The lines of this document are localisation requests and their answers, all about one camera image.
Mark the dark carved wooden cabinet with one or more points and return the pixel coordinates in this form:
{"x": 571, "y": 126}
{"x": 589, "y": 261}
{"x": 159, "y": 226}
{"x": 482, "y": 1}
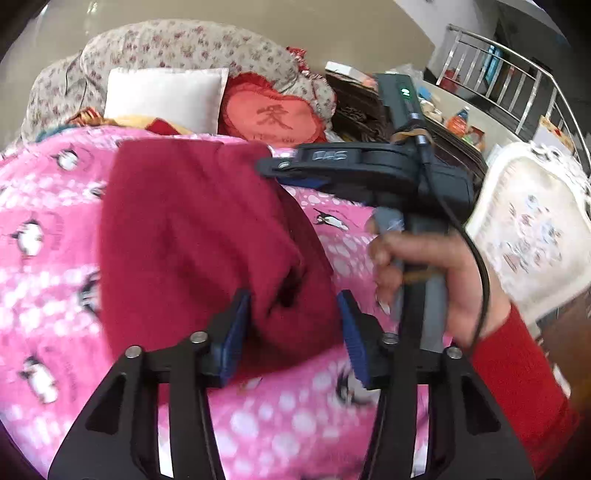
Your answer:
{"x": 355, "y": 115}

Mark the teal cloth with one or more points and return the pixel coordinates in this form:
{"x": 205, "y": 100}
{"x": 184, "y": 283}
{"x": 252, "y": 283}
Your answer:
{"x": 51, "y": 134}

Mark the dark red sweater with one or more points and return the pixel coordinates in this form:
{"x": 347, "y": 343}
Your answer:
{"x": 194, "y": 240}

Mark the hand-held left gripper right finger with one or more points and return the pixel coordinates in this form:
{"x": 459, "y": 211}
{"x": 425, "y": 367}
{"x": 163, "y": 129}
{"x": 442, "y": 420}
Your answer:
{"x": 355, "y": 341}

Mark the person's right forearm red sleeve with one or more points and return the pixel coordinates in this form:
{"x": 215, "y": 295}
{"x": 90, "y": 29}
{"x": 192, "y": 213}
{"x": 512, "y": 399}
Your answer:
{"x": 521, "y": 383}

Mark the white embroidered chair cushion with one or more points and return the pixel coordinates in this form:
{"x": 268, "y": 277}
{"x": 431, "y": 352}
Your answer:
{"x": 531, "y": 221}

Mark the red heart-shaped cushion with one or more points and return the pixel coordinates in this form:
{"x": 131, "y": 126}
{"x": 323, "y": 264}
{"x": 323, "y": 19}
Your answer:
{"x": 268, "y": 115}

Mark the metal stair railing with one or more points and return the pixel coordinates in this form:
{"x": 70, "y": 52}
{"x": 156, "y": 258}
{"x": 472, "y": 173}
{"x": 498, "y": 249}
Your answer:
{"x": 508, "y": 60}

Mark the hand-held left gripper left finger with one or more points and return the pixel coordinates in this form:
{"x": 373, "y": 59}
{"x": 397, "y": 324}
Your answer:
{"x": 235, "y": 337}

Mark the person's right hand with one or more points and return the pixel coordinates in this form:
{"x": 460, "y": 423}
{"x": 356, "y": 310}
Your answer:
{"x": 461, "y": 286}

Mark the orange drink bottle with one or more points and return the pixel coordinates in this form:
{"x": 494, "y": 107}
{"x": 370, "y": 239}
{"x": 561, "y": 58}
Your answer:
{"x": 458, "y": 121}

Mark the floral quilt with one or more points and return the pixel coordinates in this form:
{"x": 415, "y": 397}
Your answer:
{"x": 175, "y": 41}

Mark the white pillow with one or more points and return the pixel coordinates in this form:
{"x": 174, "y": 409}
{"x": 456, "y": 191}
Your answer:
{"x": 161, "y": 97}

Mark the yellow cloth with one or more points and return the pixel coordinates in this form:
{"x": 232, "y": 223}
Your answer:
{"x": 138, "y": 123}

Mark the pink penguin print blanket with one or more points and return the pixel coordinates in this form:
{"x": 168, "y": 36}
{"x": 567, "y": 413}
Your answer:
{"x": 46, "y": 300}

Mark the red patterned cloth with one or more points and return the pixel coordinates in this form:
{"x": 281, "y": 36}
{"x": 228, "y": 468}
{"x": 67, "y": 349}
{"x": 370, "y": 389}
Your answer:
{"x": 300, "y": 59}

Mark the pile of colourful small things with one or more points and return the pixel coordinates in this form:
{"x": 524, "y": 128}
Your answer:
{"x": 471, "y": 134}

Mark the white flat box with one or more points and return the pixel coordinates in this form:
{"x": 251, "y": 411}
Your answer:
{"x": 346, "y": 70}

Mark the striped colourful cloth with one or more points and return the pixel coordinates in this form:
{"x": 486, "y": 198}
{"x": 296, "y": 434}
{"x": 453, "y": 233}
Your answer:
{"x": 85, "y": 116}

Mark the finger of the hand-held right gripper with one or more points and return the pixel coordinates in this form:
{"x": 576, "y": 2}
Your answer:
{"x": 277, "y": 166}

